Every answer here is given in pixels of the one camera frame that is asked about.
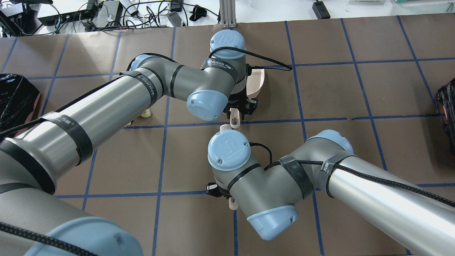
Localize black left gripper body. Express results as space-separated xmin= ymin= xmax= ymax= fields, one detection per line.
xmin=223 ymin=91 xmax=257 ymax=120

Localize pale yellow peel scrap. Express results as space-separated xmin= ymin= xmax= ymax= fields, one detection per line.
xmin=140 ymin=109 xmax=152 ymax=118

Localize black power adapter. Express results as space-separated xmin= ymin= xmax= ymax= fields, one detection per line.
xmin=312 ymin=0 xmax=331 ymax=20

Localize black bag lined bin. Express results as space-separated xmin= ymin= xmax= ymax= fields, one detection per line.
xmin=0 ymin=73 xmax=41 ymax=132

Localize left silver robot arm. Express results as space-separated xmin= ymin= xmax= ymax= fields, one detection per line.
xmin=1 ymin=30 xmax=247 ymax=256

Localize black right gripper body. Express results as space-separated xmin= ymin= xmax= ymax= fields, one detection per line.
xmin=206 ymin=182 xmax=233 ymax=199

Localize white hand brush dark bristles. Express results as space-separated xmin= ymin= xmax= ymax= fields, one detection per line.
xmin=219 ymin=124 xmax=238 ymax=210

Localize white plastic dustpan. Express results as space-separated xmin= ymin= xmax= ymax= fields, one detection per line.
xmin=229 ymin=69 xmax=265 ymax=129

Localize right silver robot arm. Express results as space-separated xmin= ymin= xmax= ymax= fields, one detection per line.
xmin=207 ymin=130 xmax=455 ymax=256

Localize aluminium frame post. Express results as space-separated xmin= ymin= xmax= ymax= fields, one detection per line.
xmin=218 ymin=0 xmax=237 ymax=28

